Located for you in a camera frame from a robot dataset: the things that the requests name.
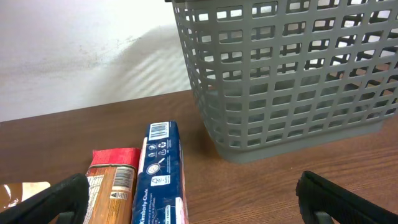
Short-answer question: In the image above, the blue tissue pack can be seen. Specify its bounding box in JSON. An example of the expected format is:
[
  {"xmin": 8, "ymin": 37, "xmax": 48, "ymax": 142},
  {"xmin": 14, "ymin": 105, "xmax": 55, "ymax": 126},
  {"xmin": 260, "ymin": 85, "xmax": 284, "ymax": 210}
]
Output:
[{"xmin": 131, "ymin": 121, "xmax": 189, "ymax": 224}]

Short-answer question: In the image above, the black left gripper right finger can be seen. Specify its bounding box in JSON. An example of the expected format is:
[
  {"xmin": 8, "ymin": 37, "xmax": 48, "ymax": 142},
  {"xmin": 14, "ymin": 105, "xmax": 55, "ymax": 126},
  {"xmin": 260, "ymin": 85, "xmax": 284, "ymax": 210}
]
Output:
[{"xmin": 295, "ymin": 170, "xmax": 397, "ymax": 224}]

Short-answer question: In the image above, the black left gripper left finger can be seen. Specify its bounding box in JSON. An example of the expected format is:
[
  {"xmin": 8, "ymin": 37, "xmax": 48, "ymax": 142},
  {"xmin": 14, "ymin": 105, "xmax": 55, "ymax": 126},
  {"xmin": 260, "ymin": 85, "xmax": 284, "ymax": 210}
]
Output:
[{"xmin": 1, "ymin": 173, "xmax": 89, "ymax": 224}]

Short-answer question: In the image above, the beige brown snack pouch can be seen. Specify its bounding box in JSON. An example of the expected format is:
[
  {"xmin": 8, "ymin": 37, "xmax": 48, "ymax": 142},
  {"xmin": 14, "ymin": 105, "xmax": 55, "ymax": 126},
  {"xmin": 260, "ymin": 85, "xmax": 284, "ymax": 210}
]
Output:
[{"xmin": 1, "ymin": 182, "xmax": 50, "ymax": 212}]

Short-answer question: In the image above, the orange biscuit packet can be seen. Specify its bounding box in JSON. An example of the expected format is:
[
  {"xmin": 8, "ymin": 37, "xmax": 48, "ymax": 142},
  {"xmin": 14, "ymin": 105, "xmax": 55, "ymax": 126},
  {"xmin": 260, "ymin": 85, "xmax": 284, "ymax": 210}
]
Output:
[{"xmin": 83, "ymin": 147, "xmax": 141, "ymax": 224}]

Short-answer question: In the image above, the grey plastic basket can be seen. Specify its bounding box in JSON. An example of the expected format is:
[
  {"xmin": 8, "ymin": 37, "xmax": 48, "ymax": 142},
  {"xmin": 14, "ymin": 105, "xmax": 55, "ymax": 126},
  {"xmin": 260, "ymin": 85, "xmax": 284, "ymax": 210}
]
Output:
[{"xmin": 172, "ymin": 0, "xmax": 397, "ymax": 163}]

